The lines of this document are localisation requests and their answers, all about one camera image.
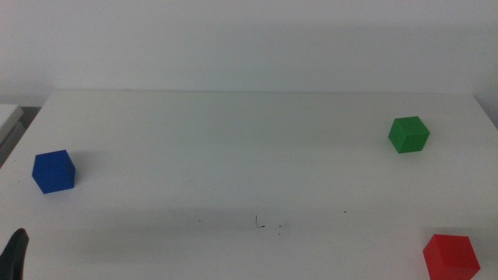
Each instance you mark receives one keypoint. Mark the blue cube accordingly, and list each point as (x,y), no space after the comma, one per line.
(52,173)

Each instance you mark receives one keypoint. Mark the green cube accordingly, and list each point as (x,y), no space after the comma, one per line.
(408,134)

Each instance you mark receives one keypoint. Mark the red cube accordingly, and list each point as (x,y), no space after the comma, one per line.
(451,258)

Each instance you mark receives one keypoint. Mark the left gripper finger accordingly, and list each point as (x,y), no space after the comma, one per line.
(13,256)

